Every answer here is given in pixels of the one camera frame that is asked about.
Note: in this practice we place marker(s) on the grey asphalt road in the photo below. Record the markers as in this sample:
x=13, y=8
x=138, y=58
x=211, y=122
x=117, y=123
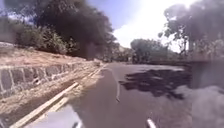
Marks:
x=140, y=106

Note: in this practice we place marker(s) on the dark trees with dense crowns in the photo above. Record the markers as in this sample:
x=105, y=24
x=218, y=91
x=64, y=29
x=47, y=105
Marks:
x=76, y=26

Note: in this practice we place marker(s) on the robot's own part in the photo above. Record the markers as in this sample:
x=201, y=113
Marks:
x=151, y=124
x=77, y=125

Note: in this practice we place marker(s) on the dry earth slope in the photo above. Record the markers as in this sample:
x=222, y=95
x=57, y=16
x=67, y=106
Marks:
x=33, y=56

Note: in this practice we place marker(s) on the row of trees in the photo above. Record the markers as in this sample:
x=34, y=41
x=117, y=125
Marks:
x=200, y=26

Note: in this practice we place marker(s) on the rough stone wall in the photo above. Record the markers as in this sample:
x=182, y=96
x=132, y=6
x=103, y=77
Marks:
x=20, y=78

